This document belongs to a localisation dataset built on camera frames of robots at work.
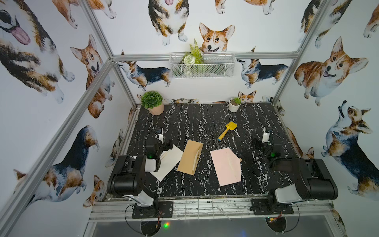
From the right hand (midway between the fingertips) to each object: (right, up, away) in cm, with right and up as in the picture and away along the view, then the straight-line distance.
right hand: (259, 134), depth 93 cm
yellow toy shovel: (-16, +4, +11) cm, 20 cm away
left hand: (-59, 0, +2) cm, 59 cm away
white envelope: (-56, -15, -3) cm, 58 cm away
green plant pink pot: (-70, +21, +9) cm, 73 cm away
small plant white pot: (-11, +20, +17) cm, 29 cm away
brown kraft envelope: (-43, -14, -2) cm, 46 cm away
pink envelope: (-21, -19, -4) cm, 28 cm away
